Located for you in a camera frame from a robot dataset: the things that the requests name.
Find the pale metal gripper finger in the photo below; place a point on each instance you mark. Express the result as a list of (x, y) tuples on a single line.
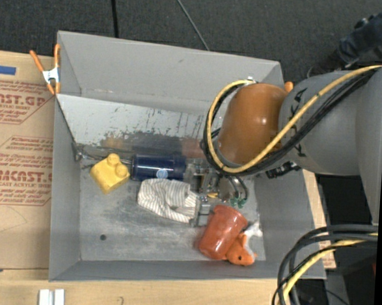
[(205, 205), (199, 220)]

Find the orange plastic cup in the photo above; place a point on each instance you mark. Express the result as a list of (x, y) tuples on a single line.
[(221, 232)]

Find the white striped cloth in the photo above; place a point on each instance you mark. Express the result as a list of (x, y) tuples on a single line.
[(158, 195)]

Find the dark blue can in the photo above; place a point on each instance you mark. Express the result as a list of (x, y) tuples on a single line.
[(154, 168)]

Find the orange toy animal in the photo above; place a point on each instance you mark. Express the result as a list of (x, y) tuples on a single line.
[(240, 253)]

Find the grey metal bin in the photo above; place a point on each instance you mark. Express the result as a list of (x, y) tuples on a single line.
[(132, 239)]

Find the yellow toy building block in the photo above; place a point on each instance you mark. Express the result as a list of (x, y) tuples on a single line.
[(108, 174)]

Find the brown cardboard board red print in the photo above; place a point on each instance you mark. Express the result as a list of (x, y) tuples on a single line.
[(18, 201)]

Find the person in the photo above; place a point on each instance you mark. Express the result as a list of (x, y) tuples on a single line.
[(365, 37)]

